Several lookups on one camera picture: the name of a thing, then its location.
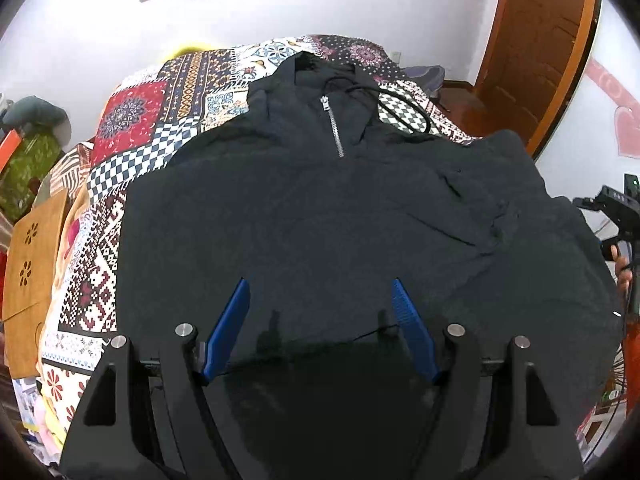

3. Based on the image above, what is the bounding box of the pink heart wall sticker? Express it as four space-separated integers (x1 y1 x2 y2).
585 57 640 161

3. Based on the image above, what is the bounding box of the green patterned bag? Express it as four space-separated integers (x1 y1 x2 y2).
0 132 63 221

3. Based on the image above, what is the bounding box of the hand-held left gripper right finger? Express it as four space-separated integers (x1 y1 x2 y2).
392 278 586 480

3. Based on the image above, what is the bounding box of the wooden cabinet with flower cutouts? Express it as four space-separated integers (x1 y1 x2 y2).
2 190 71 378

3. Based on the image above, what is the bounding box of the person's right hand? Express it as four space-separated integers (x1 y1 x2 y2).
611 255 634 296

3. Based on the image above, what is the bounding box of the orange fleece blanket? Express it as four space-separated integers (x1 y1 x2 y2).
65 185 93 271

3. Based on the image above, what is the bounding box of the patchwork patterned bedspread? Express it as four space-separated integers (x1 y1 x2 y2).
40 34 621 453

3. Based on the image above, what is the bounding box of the orange box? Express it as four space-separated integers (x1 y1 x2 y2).
0 129 23 171

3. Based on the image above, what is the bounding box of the yellow pillow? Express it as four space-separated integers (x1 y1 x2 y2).
165 42 213 58

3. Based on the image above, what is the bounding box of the brown wooden door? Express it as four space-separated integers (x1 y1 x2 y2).
472 0 601 161

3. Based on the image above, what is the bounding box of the black zip hoodie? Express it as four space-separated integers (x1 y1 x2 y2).
114 52 628 461

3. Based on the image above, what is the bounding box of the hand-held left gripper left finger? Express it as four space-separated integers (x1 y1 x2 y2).
59 277 251 480

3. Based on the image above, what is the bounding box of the grey backpack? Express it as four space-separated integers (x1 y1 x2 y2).
400 65 446 96

